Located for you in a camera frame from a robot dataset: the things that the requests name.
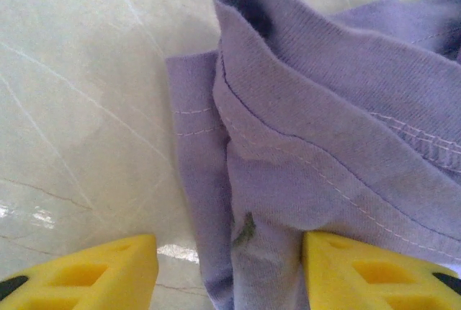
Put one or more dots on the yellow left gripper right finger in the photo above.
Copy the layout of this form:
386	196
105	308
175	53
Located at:
371	281

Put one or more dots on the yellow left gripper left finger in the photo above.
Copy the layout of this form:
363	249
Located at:
79	284

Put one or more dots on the purple t-shirt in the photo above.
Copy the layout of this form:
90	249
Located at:
306	126

